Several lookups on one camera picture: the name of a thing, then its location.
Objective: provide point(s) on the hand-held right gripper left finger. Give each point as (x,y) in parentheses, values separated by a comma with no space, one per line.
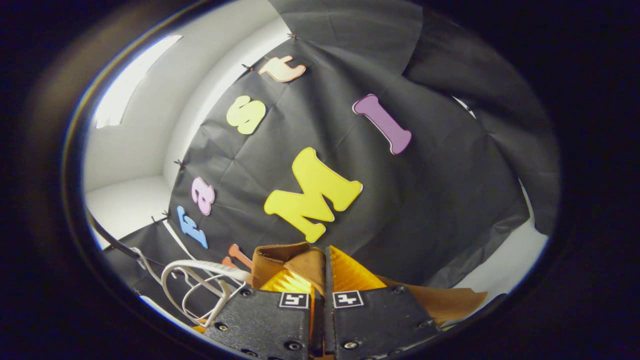
(260,320)

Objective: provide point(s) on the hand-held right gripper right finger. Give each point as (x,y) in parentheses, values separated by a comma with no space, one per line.
(380,315)

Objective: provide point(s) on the brown shirt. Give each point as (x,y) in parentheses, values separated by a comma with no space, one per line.
(450,302)

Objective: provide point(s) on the white plastic hanger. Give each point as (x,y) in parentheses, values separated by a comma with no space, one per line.
(215,265)
(145,257)

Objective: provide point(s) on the black metal clothes rack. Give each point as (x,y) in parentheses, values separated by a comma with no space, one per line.
(112,240)

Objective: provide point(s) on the black backdrop cloth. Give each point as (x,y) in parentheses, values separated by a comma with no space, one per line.
(425,200)

